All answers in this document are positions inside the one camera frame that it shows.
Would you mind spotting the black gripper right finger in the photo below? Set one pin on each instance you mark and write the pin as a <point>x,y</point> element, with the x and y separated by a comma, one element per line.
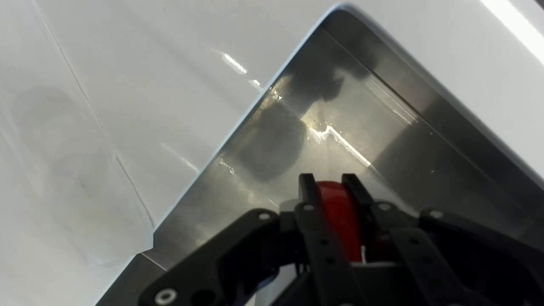
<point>452,255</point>

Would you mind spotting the stainless steel sink basin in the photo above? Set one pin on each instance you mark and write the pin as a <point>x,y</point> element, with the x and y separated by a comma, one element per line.
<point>408,146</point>

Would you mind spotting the white and red mug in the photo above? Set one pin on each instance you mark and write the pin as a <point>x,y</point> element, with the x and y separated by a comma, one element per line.
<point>340,214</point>

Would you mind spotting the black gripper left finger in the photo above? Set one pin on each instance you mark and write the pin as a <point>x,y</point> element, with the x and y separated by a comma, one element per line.
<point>316,243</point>

